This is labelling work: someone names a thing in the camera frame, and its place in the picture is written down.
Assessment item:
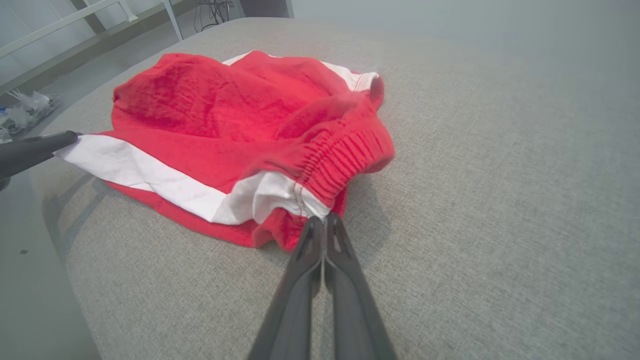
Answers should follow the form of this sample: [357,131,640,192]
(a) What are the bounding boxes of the white metal frame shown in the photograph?
[0,0,184,59]

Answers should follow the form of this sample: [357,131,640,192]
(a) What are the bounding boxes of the red white basketball shorts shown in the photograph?
[55,50,396,252]

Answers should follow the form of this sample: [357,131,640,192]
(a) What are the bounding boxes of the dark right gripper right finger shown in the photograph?
[324,212,398,360]

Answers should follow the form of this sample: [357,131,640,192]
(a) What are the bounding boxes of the grey fabric sofa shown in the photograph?
[30,17,640,360]

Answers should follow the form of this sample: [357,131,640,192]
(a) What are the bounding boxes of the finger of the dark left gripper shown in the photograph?
[0,130,82,182]

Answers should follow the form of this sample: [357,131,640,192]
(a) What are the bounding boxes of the clear plastic bags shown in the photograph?
[0,89,60,146]

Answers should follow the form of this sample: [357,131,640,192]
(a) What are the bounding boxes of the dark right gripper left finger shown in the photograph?
[248,216,326,360]

